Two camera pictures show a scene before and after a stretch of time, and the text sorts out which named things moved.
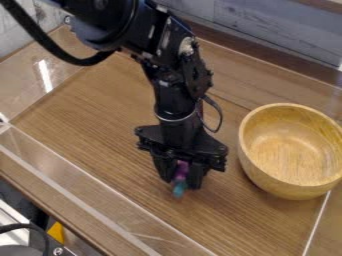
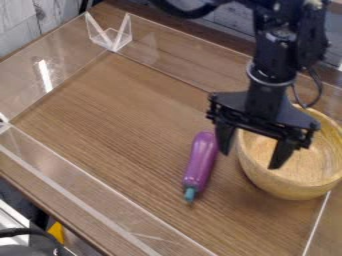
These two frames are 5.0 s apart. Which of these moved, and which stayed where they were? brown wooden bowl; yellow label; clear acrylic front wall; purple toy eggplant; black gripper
Moved: purple toy eggplant; black gripper
Stayed: yellow label; clear acrylic front wall; brown wooden bowl
